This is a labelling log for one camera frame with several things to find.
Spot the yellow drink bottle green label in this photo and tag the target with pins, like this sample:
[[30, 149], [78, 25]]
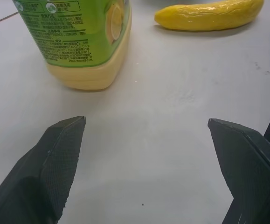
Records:
[[78, 46]]

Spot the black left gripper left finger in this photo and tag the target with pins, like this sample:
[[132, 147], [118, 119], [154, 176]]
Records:
[[34, 177]]

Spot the yellow plastic banana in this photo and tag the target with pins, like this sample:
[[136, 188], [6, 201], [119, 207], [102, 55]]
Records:
[[207, 16]]

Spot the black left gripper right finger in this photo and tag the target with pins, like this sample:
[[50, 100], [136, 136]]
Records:
[[249, 172]]

